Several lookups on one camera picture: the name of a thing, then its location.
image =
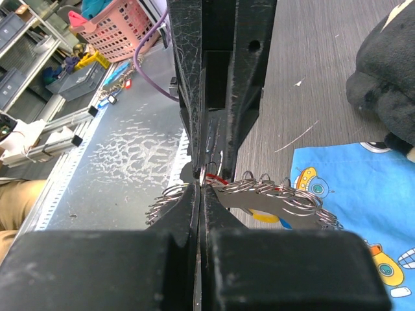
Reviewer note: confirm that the spare key bunch outside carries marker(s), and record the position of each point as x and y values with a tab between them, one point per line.
120	79

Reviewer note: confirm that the grey plastic storage crate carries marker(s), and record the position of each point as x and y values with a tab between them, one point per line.
78	83

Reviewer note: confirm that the blue key tag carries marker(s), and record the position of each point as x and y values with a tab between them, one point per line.
285	224

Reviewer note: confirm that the blue cartoon print cloth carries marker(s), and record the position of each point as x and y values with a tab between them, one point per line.
370	189

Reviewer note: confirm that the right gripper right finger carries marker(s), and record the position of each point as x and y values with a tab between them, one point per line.
262	269

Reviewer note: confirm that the red key tag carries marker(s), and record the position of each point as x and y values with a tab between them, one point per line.
212	179

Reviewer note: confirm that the white slotted cable duct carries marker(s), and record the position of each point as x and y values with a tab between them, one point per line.
131	159

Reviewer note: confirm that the black floral plush pillow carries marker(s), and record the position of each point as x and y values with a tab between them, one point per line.
383	81

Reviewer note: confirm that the yellow key tag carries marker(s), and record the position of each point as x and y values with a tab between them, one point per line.
263	216

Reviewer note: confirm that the pink laundry basket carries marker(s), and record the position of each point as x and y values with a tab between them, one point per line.
117	31

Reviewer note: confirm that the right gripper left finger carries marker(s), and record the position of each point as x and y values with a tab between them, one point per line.
153	269

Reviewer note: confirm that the large metal keyring with rings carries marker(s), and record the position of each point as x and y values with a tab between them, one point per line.
302	209

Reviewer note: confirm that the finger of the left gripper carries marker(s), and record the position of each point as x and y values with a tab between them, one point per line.
186	29
254	21

